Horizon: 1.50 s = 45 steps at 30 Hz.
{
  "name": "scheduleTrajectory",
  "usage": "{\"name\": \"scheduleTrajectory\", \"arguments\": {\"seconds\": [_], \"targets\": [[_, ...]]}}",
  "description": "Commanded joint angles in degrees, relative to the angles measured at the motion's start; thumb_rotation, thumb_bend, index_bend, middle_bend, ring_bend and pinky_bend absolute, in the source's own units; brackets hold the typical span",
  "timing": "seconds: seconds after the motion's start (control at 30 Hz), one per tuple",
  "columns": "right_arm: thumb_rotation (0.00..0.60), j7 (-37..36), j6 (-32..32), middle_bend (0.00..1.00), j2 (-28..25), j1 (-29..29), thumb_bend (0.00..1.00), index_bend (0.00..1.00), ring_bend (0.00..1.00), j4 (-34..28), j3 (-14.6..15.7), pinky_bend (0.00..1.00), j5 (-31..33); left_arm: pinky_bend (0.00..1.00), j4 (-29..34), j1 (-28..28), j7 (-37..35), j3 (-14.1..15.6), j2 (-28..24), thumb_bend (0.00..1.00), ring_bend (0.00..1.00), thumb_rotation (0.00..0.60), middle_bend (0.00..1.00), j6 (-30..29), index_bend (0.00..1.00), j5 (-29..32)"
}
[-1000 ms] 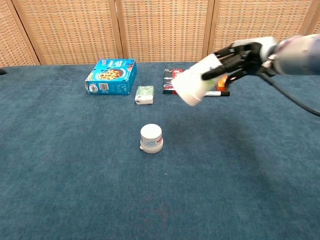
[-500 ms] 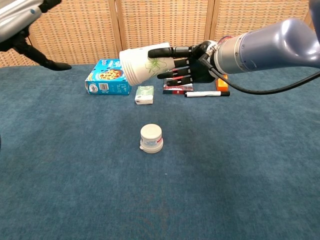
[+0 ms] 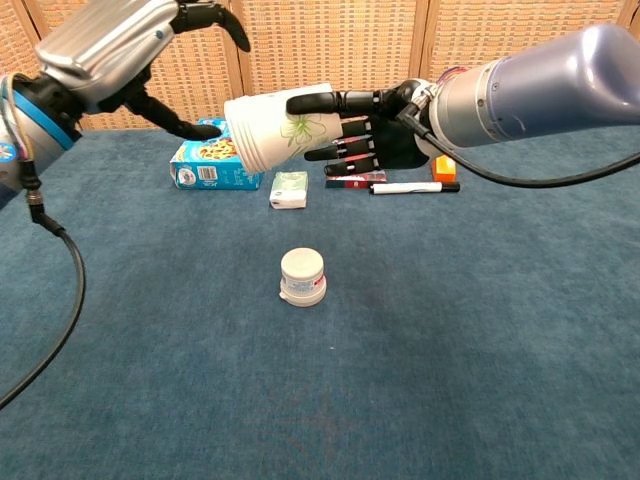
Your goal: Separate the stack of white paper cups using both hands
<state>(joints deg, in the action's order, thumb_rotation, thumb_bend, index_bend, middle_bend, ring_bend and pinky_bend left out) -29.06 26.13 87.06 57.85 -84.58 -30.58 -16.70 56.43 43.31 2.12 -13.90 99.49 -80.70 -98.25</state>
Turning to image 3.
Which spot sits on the green white tissue pack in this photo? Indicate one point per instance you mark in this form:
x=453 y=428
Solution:
x=289 y=190

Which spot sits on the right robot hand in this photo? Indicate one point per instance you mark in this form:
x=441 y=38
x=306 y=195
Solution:
x=395 y=140

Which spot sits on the white plastic jar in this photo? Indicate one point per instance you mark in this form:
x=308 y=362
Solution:
x=302 y=275

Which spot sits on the orange plastic bottle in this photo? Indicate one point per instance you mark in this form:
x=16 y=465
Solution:
x=444 y=171

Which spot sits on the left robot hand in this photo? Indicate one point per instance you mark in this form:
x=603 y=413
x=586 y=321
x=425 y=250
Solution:
x=105 y=45

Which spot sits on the blue tablecloth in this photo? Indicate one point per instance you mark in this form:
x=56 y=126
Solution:
x=450 y=375

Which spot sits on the blue cookie box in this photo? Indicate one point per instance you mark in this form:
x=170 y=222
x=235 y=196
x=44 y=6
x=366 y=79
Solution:
x=220 y=177

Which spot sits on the white marker pen black cap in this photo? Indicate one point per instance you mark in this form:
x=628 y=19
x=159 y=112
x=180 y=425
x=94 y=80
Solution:
x=410 y=188

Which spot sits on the red black printed box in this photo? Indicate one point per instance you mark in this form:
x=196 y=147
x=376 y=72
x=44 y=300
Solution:
x=350 y=183

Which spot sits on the woven wooden screen panel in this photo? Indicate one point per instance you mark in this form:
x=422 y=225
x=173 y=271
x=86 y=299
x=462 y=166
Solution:
x=500 y=30
x=330 y=45
x=200 y=85
x=15 y=40

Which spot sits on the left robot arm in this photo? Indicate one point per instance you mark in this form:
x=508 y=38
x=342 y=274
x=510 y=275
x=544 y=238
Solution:
x=30 y=130

